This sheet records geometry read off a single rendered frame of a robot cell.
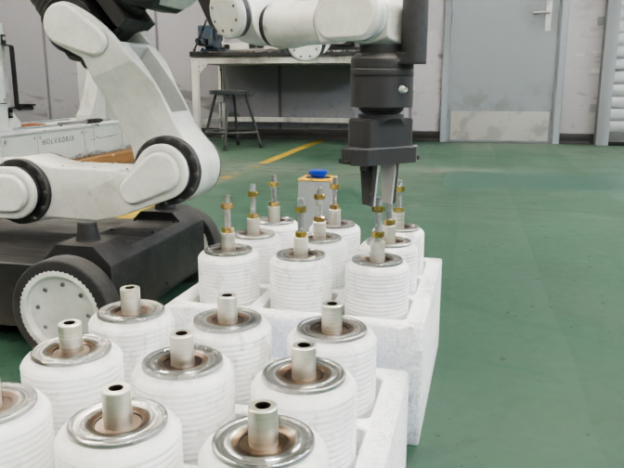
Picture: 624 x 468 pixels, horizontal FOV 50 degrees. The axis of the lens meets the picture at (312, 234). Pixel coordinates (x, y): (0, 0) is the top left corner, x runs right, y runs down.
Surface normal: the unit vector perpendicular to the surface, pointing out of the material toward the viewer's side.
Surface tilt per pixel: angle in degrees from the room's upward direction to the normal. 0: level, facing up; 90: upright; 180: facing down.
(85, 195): 90
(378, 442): 0
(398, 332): 90
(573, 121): 90
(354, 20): 90
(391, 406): 0
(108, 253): 46
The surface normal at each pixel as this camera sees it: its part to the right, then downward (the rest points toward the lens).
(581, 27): -0.22, 0.22
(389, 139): 0.56, 0.18
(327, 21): -0.68, 0.16
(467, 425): 0.00, -0.97
